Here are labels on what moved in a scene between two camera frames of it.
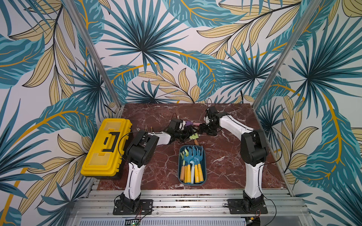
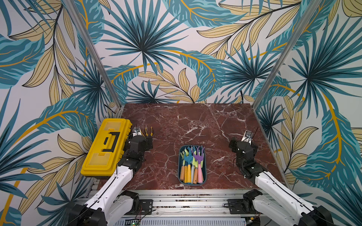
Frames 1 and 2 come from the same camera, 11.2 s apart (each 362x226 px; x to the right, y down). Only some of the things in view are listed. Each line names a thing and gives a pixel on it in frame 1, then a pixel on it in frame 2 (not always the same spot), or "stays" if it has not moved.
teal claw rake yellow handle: [195, 158] -> [189, 153]
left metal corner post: [81, 27] stays
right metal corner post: [309, 11] stays
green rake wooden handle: [185, 153] stays
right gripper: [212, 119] -> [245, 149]
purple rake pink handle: [188, 123] -> [199, 157]
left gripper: [188, 133] -> [148, 144]
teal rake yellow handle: [189, 159] stays
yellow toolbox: [106, 158] stays
